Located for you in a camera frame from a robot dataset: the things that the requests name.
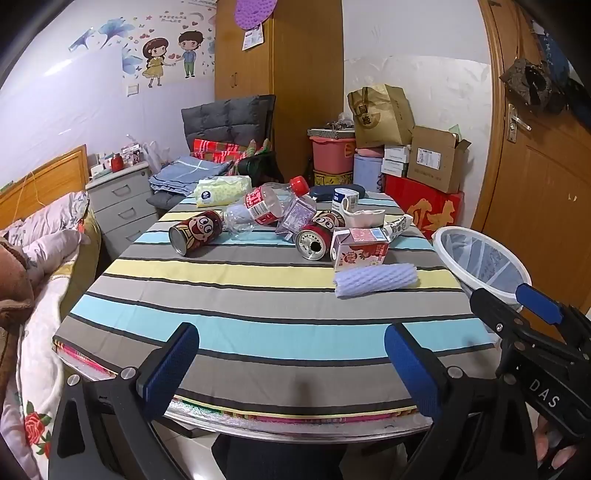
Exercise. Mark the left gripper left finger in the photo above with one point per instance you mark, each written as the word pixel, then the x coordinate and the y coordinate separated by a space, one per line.
pixel 104 429

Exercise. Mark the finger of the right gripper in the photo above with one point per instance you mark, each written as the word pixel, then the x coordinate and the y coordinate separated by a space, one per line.
pixel 496 314
pixel 538 303

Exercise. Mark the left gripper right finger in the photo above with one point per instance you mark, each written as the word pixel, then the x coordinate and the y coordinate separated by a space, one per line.
pixel 480 427

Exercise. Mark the white foam fruit net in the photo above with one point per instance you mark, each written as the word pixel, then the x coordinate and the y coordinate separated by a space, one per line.
pixel 372 279

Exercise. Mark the red white milk carton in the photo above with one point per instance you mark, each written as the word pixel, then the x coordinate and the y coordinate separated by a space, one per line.
pixel 358 247

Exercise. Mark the white wrapper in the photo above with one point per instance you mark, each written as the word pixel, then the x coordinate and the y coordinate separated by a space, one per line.
pixel 376 219

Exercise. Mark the white blue yogurt cup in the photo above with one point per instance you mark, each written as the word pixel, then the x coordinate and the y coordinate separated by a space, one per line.
pixel 345 200

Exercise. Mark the red cartoon drink can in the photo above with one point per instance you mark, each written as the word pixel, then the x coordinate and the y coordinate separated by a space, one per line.
pixel 195 232

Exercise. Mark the red open-top drink can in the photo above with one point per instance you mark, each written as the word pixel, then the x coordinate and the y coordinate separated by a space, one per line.
pixel 313 242

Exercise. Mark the purple milk carton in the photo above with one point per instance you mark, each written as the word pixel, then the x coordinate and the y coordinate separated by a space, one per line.
pixel 298 214

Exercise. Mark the clear plastic water bottle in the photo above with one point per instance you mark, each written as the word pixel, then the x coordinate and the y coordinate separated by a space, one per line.
pixel 263 206

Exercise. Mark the white trash bin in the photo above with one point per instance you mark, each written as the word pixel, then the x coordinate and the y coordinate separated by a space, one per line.
pixel 478 261

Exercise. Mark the wooden door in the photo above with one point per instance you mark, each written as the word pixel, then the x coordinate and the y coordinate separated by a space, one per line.
pixel 535 198

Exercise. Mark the red gift box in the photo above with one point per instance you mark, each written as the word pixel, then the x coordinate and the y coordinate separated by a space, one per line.
pixel 430 208

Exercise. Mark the open cardboard box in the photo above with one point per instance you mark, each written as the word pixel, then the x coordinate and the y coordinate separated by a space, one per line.
pixel 437 159

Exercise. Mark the floral bed quilt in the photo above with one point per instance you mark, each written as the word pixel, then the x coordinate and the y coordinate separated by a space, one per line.
pixel 58 247

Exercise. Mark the small white boxes stack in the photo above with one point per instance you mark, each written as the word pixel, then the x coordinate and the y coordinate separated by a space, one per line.
pixel 396 160

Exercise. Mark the striped tablecloth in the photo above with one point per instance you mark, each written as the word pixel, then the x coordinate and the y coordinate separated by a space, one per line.
pixel 280 356

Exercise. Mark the lavender cylindrical container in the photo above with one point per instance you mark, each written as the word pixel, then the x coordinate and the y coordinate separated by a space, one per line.
pixel 367 169

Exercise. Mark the navy glasses case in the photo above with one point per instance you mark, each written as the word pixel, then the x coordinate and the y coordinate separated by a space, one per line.
pixel 325 193

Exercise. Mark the dark hanging bag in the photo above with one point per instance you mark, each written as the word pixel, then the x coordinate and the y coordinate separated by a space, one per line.
pixel 539 85

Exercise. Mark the grey drawer cabinet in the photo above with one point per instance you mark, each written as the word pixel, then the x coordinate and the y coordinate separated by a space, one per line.
pixel 119 203

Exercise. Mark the yellow patterned box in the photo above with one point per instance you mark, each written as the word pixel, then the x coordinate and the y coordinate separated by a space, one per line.
pixel 332 179

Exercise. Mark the pink plastic bin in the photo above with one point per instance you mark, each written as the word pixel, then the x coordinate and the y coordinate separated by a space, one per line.
pixel 332 150

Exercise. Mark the brown paper bag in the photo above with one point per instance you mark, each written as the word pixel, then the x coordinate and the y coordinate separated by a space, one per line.
pixel 382 116

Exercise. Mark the wooden headboard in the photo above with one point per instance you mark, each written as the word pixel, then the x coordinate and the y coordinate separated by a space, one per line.
pixel 40 187

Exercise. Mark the yellow tissue pack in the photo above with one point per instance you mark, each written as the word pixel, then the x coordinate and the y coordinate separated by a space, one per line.
pixel 221 190

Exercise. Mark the folded blue cloth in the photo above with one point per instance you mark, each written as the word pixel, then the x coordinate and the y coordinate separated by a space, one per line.
pixel 181 176

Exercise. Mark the red cup on cabinet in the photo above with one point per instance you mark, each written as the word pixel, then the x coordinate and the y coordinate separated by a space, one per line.
pixel 117 163

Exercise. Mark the red plaid blanket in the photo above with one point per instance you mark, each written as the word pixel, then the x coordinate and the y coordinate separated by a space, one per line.
pixel 221 152

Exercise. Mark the wooden wardrobe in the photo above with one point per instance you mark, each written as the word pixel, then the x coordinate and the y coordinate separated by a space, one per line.
pixel 301 62

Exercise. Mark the grey padded chair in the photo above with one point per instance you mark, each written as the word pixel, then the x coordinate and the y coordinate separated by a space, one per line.
pixel 238 121

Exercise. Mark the purple hanging mat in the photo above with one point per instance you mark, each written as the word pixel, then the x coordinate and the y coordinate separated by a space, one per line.
pixel 251 13

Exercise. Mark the silver door handle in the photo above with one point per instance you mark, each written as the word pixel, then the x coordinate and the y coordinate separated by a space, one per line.
pixel 515 123

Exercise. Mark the cartoon couple wall sticker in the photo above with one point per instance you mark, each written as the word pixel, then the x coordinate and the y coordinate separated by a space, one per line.
pixel 158 58

